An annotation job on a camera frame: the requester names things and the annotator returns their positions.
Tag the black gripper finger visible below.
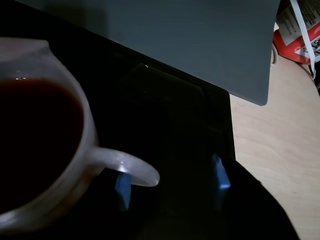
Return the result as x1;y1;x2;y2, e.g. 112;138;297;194
209;153;301;240
113;171;133;213

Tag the red and white box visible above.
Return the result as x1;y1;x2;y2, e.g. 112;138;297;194
272;0;320;66

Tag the translucent pink plastic kettle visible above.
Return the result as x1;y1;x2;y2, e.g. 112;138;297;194
0;37;161;236

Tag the white round cable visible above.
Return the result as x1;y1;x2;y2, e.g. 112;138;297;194
271;44;279;65

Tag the black work mat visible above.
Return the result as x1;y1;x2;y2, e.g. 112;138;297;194
0;0;237;240

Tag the white flat strap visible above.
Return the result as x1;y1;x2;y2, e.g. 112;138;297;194
289;0;317;76

